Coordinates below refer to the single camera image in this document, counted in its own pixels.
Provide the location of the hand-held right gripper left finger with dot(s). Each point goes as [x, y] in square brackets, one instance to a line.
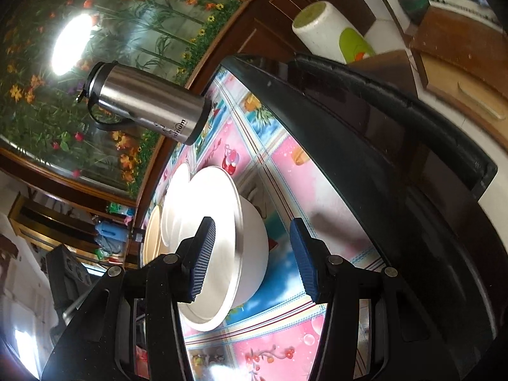
[202, 262]

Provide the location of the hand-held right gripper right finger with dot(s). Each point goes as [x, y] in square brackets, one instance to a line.
[307, 262]

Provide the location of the white bowl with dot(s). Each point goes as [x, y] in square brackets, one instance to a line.
[250, 254]

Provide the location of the cream plastic bowl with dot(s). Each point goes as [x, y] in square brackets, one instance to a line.
[153, 238]

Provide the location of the small black jar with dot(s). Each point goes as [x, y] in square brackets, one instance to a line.
[139, 235]

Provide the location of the green plastic bag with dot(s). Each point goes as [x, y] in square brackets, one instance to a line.
[117, 208]

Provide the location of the white plate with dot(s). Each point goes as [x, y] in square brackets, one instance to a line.
[176, 182]

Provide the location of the fruit print tablecloth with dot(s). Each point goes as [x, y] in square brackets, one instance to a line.
[278, 166]

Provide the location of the stainless steel thermos jug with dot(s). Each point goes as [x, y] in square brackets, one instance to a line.
[151, 103]

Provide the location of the green plastic container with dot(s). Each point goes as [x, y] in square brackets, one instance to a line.
[354, 44]

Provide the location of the white bin with green inside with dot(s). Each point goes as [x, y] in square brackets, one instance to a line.
[321, 35]

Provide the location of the brown wooden cabinet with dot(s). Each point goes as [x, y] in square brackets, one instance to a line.
[270, 20]

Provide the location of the glass artificial flower display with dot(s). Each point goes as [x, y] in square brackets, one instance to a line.
[119, 20]

